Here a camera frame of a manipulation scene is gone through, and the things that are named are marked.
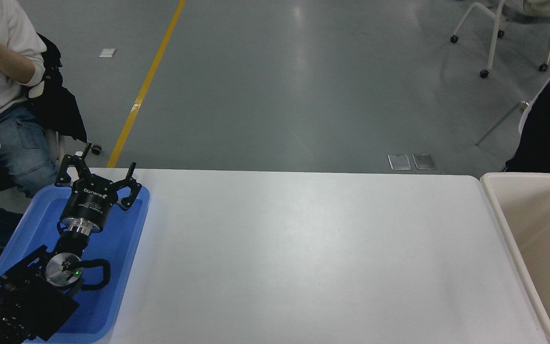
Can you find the white paper sheet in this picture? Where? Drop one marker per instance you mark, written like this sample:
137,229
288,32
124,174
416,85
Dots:
107,52

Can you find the silver metal floor plate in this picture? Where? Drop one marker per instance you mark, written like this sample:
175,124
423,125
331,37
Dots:
424,162
399,162

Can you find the person's forearm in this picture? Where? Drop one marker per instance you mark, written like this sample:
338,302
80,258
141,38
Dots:
10,59

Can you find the office chair with caster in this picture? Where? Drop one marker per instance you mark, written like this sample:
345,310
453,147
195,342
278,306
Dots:
95,149

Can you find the blue plastic tray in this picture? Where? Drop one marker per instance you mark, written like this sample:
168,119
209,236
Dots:
112,248

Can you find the white rolling chair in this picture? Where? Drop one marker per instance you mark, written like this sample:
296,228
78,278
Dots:
494,33

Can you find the black jacket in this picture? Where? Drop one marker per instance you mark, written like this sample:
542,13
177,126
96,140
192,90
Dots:
58,105

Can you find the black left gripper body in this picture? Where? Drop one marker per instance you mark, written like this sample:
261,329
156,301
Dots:
89,203

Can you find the large pale bin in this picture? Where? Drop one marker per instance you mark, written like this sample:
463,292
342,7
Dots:
542,248

